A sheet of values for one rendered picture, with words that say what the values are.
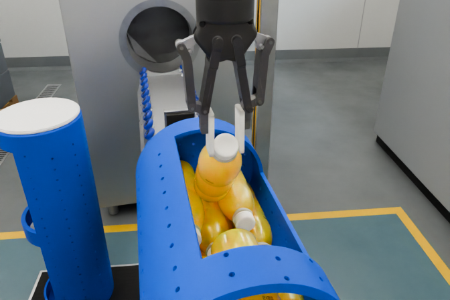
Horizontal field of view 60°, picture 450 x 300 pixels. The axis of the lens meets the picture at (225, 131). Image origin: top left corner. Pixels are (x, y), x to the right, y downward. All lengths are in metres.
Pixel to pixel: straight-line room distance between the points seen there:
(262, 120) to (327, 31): 4.01
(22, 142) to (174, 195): 0.81
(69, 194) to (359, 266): 1.53
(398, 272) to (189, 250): 1.88
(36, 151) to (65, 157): 0.09
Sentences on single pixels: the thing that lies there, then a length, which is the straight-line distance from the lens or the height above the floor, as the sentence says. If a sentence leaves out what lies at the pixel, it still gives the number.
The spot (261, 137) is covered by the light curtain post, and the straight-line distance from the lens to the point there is 1.53.
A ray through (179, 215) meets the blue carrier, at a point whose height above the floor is 1.22.
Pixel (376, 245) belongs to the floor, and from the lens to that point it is 2.46.
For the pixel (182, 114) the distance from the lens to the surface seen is 1.25.
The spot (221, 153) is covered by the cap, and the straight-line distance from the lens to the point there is 0.58.
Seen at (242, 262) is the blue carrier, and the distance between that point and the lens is 0.51.
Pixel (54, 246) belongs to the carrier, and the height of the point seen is 0.56.
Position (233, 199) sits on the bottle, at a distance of 0.77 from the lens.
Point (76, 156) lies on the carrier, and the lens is 1.45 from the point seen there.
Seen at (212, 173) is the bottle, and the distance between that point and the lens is 0.62.
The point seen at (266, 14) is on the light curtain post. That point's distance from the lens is 1.37.
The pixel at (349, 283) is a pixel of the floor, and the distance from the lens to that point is 2.22.
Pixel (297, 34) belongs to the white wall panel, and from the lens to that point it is 5.33.
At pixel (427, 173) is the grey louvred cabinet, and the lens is 2.85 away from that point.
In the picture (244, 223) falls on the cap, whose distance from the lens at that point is 0.75.
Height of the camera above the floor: 1.60
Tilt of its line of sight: 28 degrees down
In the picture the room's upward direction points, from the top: straight up
